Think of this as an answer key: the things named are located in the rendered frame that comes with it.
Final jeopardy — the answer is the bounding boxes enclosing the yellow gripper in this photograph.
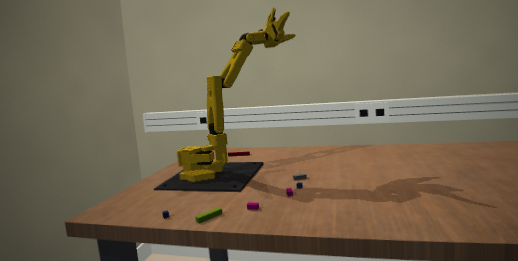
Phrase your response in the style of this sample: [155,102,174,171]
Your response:
[263,8,296,48]

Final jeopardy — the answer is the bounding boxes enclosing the lime green rectangular rod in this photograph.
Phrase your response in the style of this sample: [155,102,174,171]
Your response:
[196,207,222,224]

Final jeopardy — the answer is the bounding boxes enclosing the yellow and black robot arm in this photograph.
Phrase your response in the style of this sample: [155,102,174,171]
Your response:
[179,29,268,182]

